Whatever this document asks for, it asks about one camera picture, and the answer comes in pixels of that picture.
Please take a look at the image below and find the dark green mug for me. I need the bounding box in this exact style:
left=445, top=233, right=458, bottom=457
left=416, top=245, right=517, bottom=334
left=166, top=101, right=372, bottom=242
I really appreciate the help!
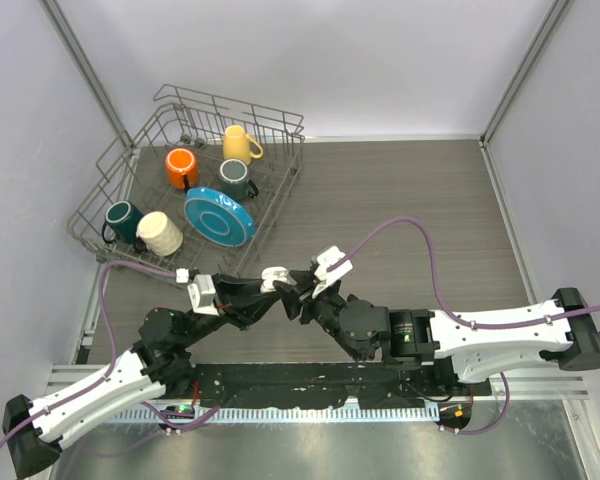
left=101, top=201, right=144, bottom=245

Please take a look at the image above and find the blue plate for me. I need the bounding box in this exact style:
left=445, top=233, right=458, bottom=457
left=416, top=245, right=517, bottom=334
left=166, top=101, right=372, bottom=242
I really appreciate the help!
left=184, top=187, right=256, bottom=247

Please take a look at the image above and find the orange mug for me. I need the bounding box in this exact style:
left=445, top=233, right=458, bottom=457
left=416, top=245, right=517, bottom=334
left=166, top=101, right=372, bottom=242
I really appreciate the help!
left=165, top=148, right=199, bottom=190

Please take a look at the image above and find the grey mug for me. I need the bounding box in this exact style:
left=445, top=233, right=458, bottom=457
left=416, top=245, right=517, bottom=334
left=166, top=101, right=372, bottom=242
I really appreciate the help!
left=218, top=159, right=259, bottom=202

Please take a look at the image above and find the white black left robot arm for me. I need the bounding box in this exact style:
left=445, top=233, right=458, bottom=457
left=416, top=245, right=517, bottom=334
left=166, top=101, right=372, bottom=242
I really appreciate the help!
left=2, top=267, right=289, bottom=479

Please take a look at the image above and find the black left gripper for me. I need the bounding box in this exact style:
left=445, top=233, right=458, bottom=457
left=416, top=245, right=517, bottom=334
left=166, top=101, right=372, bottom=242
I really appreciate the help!
left=179, top=271, right=279, bottom=347

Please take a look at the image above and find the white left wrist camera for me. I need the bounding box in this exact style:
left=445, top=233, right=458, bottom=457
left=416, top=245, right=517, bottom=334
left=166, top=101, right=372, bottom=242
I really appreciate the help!
left=186, top=274, right=219, bottom=316

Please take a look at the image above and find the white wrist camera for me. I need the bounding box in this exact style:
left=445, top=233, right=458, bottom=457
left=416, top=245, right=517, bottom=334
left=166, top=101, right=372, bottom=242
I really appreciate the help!
left=311, top=245, right=353, bottom=299
left=186, top=274, right=219, bottom=316

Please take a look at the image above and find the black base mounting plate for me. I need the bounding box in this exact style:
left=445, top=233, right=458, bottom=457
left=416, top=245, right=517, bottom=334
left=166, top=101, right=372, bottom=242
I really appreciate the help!
left=194, top=362, right=492, bottom=410

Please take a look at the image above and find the cream ribbed mug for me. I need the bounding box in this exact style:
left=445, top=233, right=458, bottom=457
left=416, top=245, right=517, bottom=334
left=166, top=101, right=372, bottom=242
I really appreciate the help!
left=134, top=211, right=184, bottom=257

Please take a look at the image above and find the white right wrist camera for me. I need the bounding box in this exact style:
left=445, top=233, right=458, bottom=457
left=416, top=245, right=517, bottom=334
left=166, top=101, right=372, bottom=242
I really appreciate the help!
left=311, top=245, right=353, bottom=299

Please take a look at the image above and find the white earbud charging case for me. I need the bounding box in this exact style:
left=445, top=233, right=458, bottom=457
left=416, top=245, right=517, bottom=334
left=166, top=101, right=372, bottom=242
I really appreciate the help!
left=260, top=266, right=289, bottom=293

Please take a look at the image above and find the yellow mug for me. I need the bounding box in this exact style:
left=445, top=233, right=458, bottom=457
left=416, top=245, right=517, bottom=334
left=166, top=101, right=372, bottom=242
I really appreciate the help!
left=222, top=125, right=264, bottom=165

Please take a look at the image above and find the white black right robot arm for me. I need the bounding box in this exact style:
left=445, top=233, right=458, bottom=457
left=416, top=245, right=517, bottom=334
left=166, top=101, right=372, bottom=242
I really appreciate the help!
left=261, top=267, right=600, bottom=395

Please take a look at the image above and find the white slotted cable duct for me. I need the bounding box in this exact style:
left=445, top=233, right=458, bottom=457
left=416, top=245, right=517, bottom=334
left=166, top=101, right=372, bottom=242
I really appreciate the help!
left=114, top=404, right=440, bottom=424

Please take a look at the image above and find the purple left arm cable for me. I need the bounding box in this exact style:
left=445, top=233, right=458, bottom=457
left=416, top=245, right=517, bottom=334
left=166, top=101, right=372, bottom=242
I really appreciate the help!
left=0, top=260, right=191, bottom=476

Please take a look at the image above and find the grey wire dish rack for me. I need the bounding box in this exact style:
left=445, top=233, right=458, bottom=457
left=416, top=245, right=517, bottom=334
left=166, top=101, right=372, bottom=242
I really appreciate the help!
left=66, top=84, right=304, bottom=276

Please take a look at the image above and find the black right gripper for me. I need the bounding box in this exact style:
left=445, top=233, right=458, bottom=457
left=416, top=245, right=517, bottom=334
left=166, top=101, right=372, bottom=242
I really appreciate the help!
left=273, top=271, right=366, bottom=363

